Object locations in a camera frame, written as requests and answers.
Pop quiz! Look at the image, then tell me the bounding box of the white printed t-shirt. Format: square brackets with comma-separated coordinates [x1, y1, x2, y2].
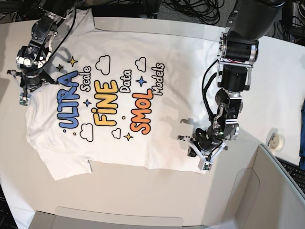
[25, 10, 218, 180]

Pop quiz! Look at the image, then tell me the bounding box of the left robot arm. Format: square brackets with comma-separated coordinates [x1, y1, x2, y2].
[178, 0, 285, 161]

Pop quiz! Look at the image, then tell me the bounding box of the blue cloth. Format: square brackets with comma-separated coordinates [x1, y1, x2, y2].
[299, 103, 305, 169]

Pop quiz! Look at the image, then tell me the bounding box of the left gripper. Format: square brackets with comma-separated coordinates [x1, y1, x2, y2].
[187, 127, 223, 157]

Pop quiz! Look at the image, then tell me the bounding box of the black keyboard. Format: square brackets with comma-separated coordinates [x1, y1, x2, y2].
[275, 156, 305, 199]

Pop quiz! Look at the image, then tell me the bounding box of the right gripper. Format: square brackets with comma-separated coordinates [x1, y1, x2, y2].
[20, 70, 59, 90]

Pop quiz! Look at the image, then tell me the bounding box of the clear tape roll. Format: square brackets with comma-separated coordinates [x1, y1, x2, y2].
[265, 127, 285, 152]

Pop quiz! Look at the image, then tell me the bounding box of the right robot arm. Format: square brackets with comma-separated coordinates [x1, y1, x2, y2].
[11, 0, 78, 94]

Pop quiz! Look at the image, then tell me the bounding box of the black cable bundle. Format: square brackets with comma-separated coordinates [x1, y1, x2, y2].
[162, 0, 222, 26]

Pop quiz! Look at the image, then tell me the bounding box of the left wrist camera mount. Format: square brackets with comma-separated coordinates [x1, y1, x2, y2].
[177, 134, 228, 172]

